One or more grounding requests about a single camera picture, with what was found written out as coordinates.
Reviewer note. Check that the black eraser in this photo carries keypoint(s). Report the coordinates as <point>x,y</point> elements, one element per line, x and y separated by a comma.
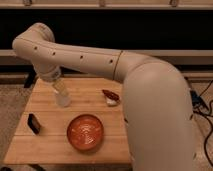
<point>33,123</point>

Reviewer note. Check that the red and white ceramic cup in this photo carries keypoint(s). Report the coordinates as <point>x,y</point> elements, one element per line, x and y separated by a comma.
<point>112,99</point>

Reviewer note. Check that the wooden table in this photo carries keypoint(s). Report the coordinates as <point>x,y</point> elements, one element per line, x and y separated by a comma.
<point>50,145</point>

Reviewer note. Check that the orange ceramic bowl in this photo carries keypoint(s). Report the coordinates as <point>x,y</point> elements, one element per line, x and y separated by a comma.
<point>85,132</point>

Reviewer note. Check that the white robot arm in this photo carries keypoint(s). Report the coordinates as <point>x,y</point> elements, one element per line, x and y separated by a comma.
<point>155,96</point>

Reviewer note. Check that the blue power adapter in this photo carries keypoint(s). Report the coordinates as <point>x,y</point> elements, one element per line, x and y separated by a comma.
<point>196,102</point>

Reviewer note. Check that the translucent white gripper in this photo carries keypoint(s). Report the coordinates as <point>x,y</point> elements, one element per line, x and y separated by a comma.
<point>61,93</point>

